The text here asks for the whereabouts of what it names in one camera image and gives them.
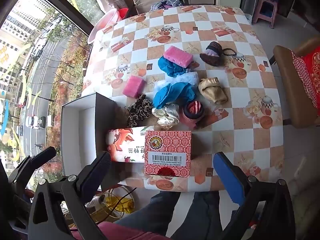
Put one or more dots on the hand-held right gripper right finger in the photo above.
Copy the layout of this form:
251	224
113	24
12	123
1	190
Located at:
228	177

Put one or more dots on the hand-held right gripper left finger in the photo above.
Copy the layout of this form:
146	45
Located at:
100	170

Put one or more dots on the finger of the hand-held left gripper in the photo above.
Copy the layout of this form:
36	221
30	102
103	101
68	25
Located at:
43	155

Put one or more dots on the light blue fluffy cloth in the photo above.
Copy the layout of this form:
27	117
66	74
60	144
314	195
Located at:
186	77

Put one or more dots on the checkered printed tablecloth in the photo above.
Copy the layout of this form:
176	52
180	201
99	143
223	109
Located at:
250	152

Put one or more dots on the floral printed box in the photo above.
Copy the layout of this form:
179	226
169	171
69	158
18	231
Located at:
125	145

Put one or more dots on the black and white open box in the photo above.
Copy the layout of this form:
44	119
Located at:
80	135

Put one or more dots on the yellow bag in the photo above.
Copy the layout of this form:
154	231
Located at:
122	203

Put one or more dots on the person's jeans legs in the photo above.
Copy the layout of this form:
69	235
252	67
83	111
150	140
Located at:
190	217

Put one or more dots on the maroon clothing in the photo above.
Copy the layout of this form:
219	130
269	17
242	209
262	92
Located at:
120	232

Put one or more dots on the red patterned box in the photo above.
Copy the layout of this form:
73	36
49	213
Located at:
167	152

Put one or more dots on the leopard print scrunchie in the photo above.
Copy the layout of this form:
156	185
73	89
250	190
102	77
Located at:
138	112

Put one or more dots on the white polka dot scrunchie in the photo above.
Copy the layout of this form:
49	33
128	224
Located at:
166	115

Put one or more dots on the beige sock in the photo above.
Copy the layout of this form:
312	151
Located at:
212	90

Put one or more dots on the small pink sponge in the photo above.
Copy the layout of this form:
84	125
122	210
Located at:
134	86

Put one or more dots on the blue scrunchie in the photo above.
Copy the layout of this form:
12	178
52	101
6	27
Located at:
168	67
172	93

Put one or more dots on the brown chair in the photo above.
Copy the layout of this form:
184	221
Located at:
287	80

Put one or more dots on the brown knitted pouch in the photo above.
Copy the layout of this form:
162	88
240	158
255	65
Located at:
212	53

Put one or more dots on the red checked cloth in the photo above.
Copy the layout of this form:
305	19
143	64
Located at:
301	72

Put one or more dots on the large pink sponge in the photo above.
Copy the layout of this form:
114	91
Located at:
178	56

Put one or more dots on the red cushion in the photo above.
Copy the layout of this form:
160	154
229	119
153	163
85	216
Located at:
313	67

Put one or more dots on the pink plastic basin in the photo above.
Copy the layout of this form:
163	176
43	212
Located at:
105	23

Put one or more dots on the red bucket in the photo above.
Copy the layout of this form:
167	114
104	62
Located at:
123	12

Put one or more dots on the grey woven basket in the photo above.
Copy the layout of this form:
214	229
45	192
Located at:
119	2

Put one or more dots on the pink plastic stool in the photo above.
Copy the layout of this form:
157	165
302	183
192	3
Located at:
266	8

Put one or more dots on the plaid clothes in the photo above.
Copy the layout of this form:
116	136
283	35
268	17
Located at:
167	3

